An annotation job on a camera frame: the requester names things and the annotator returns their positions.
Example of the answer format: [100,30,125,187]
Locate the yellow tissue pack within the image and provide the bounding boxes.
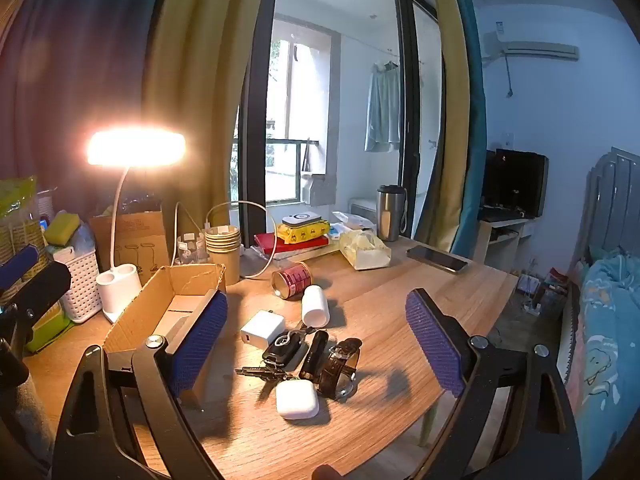
[339,230,392,272]

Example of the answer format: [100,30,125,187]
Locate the hanging light blue garment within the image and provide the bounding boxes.
[364,60,403,153]

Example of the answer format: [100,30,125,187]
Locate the clear plastic bag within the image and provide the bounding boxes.
[65,220,96,261]

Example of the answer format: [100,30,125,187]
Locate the white air conditioner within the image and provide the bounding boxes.
[482,30,581,63]

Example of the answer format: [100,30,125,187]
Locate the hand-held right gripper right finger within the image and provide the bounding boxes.
[404,287,583,480]

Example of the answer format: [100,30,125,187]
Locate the black car key bunch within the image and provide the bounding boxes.
[235,330,308,386]

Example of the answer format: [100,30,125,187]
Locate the grey bed headboard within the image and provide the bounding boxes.
[575,147,640,271]

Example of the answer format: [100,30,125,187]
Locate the black smartphone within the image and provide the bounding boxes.
[406,245,469,274]

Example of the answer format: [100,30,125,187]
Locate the red book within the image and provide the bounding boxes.
[254,232,331,257]

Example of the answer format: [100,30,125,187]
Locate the black sliding door frame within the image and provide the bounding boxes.
[235,0,443,241]

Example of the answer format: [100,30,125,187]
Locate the black television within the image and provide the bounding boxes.
[484,149,549,220]

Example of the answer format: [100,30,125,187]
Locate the white television stand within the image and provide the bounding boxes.
[472,210,538,273]

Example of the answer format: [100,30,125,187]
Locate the stack of brown paper cups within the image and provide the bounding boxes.
[205,226,242,286]

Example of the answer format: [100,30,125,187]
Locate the brown strap wristwatch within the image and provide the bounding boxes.
[317,338,362,401]

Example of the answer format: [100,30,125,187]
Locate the white charging cable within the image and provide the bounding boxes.
[172,201,278,279]

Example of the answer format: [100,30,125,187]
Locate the red gold tin can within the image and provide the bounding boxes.
[271,262,313,301]

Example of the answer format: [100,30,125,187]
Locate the clear printed glass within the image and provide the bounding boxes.
[176,232,208,266]

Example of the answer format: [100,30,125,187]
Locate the white pill bottle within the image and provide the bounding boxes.
[301,285,331,327]

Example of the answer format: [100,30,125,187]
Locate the brown lamp carton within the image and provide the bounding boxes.
[89,210,171,286]

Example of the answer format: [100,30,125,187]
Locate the white charger block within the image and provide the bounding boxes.
[240,310,286,347]

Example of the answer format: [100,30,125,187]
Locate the white plastic basket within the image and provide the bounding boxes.
[52,247,103,322]

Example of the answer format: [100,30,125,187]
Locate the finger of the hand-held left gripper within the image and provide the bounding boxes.
[0,245,41,291]
[0,261,72,333]

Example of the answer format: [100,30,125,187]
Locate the yellow printed packet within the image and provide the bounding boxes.
[277,220,331,245]

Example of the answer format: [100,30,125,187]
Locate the black tube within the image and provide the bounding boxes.
[298,330,329,381]

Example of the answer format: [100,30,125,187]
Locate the narrow yellow curtain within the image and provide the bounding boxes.
[425,0,471,256]

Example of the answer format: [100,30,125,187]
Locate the light blue printed blanket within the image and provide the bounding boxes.
[565,250,640,461]

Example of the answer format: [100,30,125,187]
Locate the dark blue curtain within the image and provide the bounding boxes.
[0,0,168,211]

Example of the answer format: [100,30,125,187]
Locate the wide yellow curtain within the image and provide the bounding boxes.
[142,0,281,241]

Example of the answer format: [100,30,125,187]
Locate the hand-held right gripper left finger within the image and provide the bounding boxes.
[52,289,231,480]

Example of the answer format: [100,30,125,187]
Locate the green carton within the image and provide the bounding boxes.
[22,305,76,353]

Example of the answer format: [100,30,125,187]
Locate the steel travel mug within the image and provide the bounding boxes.
[376,185,407,242]

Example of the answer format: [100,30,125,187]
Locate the brown cardboard box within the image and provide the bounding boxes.
[102,262,228,408]

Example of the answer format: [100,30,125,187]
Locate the yellow green sponge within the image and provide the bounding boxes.
[44,211,82,247]

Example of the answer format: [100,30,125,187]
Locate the green mesh bag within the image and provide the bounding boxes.
[0,175,40,221]

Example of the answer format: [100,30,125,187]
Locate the white earbuds case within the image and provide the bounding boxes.
[276,380,319,420]

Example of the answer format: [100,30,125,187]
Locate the white wipes packet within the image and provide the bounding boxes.
[330,210,377,241]

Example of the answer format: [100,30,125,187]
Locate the white grey small device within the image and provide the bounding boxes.
[281,212,322,228]

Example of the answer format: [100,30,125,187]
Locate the white desk lamp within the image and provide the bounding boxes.
[86,129,190,325]

